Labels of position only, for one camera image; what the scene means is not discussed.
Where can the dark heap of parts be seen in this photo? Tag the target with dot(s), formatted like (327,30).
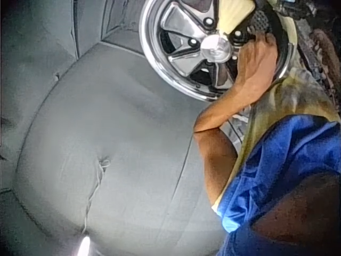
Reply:
(319,45)

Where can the chrome car wheel rim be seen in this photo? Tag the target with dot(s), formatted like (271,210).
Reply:
(183,61)

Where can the grey striped cloth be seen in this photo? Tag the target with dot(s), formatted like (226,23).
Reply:
(238,130)

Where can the person's left fingers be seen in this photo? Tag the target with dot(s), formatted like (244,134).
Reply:
(262,39)

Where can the person's left hand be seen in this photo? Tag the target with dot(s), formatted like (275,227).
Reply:
(257,69)

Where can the grey upholstered sofa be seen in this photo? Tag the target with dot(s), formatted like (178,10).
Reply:
(106,138)

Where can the black perforated pad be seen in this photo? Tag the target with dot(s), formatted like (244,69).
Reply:
(259,20)

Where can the yellow cloth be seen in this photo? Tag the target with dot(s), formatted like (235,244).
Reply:
(298,98)

